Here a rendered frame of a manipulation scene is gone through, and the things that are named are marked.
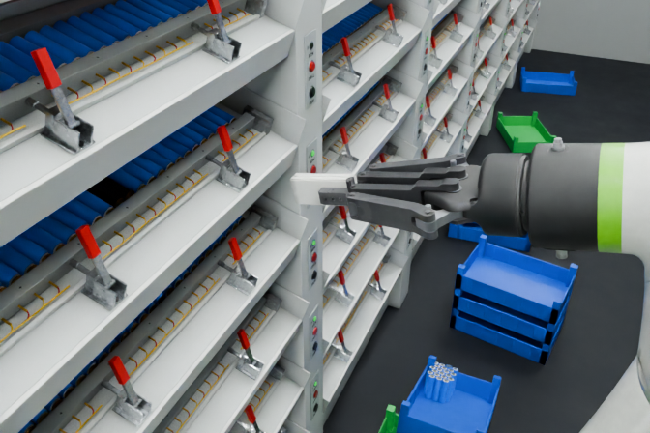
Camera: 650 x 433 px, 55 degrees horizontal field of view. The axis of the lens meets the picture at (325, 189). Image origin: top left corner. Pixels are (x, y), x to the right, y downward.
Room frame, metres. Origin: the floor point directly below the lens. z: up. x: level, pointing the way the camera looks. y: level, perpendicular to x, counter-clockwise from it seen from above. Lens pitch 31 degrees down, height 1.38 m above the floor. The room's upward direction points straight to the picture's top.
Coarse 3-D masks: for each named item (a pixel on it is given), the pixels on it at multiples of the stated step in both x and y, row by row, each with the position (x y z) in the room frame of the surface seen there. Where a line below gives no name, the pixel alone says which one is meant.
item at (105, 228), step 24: (240, 120) 0.89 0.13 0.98; (216, 144) 0.81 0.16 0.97; (192, 168) 0.75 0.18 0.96; (144, 192) 0.67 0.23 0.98; (168, 192) 0.70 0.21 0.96; (120, 216) 0.62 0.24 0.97; (72, 240) 0.57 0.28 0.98; (96, 240) 0.58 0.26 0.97; (48, 264) 0.52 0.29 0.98; (24, 288) 0.49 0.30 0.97; (0, 312) 0.46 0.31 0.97
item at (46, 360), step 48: (240, 96) 0.94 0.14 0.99; (240, 144) 0.86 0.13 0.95; (288, 144) 0.90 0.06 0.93; (240, 192) 0.75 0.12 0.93; (144, 240) 0.62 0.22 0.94; (192, 240) 0.64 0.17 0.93; (48, 288) 0.52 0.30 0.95; (144, 288) 0.55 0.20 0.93; (0, 336) 0.45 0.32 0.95; (48, 336) 0.46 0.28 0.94; (96, 336) 0.47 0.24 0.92; (0, 384) 0.40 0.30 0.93; (48, 384) 0.42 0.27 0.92; (0, 432) 0.36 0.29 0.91
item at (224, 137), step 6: (222, 126) 0.77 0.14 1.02; (222, 132) 0.77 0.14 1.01; (222, 138) 0.76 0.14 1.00; (228, 138) 0.77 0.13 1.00; (222, 144) 0.77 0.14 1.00; (228, 144) 0.77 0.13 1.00; (228, 150) 0.76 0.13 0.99; (228, 156) 0.76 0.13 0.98; (234, 162) 0.77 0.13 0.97; (234, 168) 0.76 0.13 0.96
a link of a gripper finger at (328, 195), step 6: (318, 192) 0.54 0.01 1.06; (324, 192) 0.53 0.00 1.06; (330, 192) 0.53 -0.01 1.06; (336, 192) 0.53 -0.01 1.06; (342, 192) 0.52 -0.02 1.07; (348, 192) 0.52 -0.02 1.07; (324, 198) 0.53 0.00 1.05; (330, 198) 0.53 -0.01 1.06; (336, 198) 0.53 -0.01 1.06; (342, 198) 0.52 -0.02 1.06; (324, 204) 0.53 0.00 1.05; (330, 204) 0.53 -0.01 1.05; (336, 204) 0.53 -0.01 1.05; (342, 204) 0.52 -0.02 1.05; (348, 204) 0.50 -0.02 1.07; (354, 204) 0.50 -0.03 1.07; (354, 210) 0.50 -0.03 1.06
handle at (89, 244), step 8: (80, 232) 0.52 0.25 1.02; (88, 232) 0.53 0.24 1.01; (80, 240) 0.52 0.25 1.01; (88, 240) 0.52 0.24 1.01; (88, 248) 0.52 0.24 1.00; (96, 248) 0.53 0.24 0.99; (88, 256) 0.52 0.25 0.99; (96, 256) 0.52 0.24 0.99; (96, 264) 0.52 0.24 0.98; (104, 272) 0.52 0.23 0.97; (104, 280) 0.52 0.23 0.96
